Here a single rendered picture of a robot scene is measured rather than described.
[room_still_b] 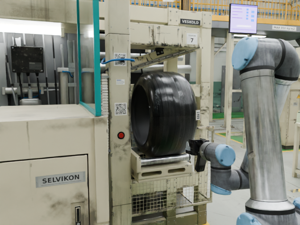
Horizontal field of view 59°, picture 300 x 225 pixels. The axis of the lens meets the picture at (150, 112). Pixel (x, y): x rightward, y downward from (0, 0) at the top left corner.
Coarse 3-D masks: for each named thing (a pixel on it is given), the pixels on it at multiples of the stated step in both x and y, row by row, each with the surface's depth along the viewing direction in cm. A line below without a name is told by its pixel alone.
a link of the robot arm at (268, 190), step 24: (240, 48) 92; (264, 48) 88; (240, 72) 93; (264, 72) 87; (264, 96) 86; (264, 120) 85; (264, 144) 84; (264, 168) 83; (264, 192) 83; (240, 216) 86; (264, 216) 80; (288, 216) 79
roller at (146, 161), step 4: (160, 156) 163; (164, 156) 163; (168, 156) 164; (172, 156) 164; (176, 156) 165; (180, 156) 166; (184, 156) 166; (188, 156) 167; (144, 160) 157; (148, 160) 158; (152, 160) 159; (156, 160) 160; (160, 160) 161; (164, 160) 162; (168, 160) 163; (172, 160) 164; (176, 160) 165; (180, 160) 166; (184, 160) 167; (144, 164) 158; (148, 164) 159; (152, 164) 160
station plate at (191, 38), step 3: (189, 33) 195; (192, 33) 196; (195, 33) 197; (189, 36) 195; (192, 36) 196; (195, 36) 197; (189, 39) 196; (192, 39) 196; (195, 39) 197; (189, 42) 196; (192, 42) 197; (195, 42) 197
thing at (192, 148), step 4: (192, 140) 135; (196, 140) 135; (200, 140) 134; (204, 140) 130; (208, 140) 130; (192, 144) 135; (196, 144) 134; (200, 144) 131; (192, 148) 135; (196, 148) 134; (192, 152) 135; (196, 152) 134
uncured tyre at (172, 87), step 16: (144, 80) 160; (160, 80) 154; (176, 80) 157; (144, 96) 195; (160, 96) 148; (176, 96) 150; (192, 96) 154; (144, 112) 199; (160, 112) 146; (176, 112) 148; (192, 112) 152; (144, 128) 196; (160, 128) 147; (176, 128) 149; (192, 128) 154; (144, 144) 163; (160, 144) 152; (176, 144) 155
